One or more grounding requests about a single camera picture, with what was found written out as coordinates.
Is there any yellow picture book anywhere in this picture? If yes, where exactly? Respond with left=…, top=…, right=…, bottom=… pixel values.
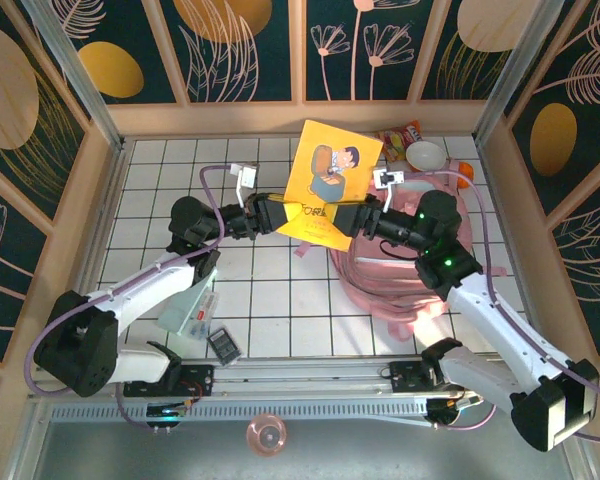
left=274, top=118, right=385, bottom=251

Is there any pink student backpack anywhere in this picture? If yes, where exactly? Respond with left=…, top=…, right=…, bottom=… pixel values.
left=293, top=172, right=509, bottom=342

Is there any clear plastic pencil case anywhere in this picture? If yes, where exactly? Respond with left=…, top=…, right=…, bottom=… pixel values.
left=157, top=277, right=220, bottom=341

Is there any black calculator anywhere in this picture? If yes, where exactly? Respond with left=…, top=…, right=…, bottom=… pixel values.
left=206, top=324, right=244, bottom=368

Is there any white orange bowl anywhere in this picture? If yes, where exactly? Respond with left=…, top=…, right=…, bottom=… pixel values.
left=404, top=140, right=444, bottom=174

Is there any colourful snack packet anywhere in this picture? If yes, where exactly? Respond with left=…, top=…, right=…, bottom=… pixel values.
left=377, top=119, right=424, bottom=164

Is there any pink round disc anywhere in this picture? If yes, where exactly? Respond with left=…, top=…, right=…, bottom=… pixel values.
left=245, top=413, right=286, bottom=456

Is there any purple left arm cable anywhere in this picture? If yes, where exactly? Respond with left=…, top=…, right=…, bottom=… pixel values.
left=26, top=163, right=244, bottom=432

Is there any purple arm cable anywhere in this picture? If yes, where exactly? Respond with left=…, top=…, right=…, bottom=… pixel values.
left=404, top=169, right=600, bottom=444
left=26, top=163, right=244, bottom=432

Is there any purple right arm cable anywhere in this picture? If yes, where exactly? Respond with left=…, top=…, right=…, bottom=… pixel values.
left=404, top=169, right=600, bottom=444

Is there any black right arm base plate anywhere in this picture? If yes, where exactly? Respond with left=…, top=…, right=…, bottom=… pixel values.
left=388, top=357, right=444, bottom=394

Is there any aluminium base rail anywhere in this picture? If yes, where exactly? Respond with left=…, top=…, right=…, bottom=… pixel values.
left=29, top=355, right=496, bottom=401

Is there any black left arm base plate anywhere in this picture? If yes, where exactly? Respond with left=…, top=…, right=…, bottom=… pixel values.
left=123, top=363, right=216, bottom=399

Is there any aluminium frame post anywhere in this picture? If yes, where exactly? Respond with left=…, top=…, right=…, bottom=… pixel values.
left=472, top=0, right=566, bottom=146
left=19, top=0, right=129, bottom=154

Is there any slotted grey cable duct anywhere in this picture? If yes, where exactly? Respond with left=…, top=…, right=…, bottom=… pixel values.
left=49, top=399, right=431, bottom=427

